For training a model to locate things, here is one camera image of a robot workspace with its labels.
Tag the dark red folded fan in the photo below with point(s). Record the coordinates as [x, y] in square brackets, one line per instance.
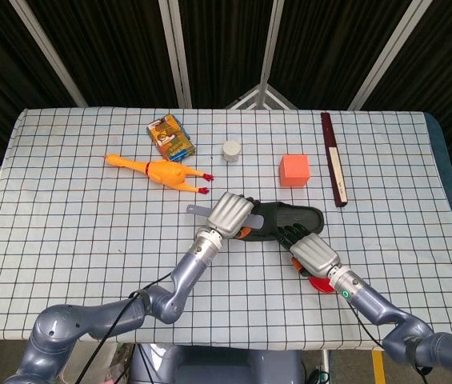
[333, 160]

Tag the grey blue robot torso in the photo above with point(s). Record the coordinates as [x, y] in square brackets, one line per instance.
[217, 366]

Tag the red disc with hole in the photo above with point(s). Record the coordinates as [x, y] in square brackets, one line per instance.
[321, 285]

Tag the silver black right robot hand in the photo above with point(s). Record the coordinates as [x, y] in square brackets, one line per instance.
[313, 254]

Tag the orange foam cube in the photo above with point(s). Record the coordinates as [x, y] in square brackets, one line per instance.
[294, 170]

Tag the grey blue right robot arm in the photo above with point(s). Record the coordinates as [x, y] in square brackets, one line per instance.
[385, 312]

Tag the yellow rubber chicken toy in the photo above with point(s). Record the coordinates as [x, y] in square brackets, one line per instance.
[165, 172]

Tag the dark folding screen white frame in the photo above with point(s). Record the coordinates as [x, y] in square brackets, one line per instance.
[109, 48]

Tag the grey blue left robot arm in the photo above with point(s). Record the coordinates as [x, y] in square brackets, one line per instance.
[181, 280]

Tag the white metal stand frame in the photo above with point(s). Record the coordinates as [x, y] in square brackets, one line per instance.
[261, 98]

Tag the black rubber slipper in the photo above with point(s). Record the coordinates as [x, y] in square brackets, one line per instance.
[305, 218]

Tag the yellow green card box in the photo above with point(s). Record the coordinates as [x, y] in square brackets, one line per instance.
[171, 138]

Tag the small white jar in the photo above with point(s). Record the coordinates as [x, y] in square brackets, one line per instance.
[230, 151]

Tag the white black checkered tablecloth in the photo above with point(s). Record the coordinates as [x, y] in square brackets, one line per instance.
[89, 240]

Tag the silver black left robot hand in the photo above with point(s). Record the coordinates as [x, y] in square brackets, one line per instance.
[229, 214]

